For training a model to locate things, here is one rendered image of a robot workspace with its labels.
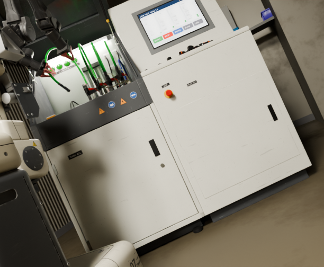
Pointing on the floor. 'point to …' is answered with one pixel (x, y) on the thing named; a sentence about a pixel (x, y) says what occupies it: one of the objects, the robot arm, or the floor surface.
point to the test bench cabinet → (192, 224)
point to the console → (219, 114)
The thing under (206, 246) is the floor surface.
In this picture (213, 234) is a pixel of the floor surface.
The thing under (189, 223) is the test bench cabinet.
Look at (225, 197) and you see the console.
